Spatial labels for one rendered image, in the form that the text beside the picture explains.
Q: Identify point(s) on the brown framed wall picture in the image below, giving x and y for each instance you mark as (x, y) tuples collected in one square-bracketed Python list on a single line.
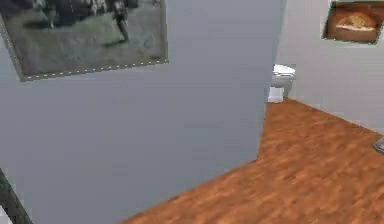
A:
[(355, 23)]

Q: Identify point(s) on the grey object on floor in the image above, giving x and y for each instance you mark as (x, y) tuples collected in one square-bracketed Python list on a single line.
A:
[(380, 146)]

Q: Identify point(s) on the white toilet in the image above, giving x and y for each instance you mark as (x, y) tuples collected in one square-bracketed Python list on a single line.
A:
[(280, 80)]

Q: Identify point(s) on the grey framed wall picture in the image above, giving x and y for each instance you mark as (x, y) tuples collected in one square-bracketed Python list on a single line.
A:
[(83, 36)]

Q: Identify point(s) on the dark green furniture edge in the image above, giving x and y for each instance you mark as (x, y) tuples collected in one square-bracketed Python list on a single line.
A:
[(10, 203)]

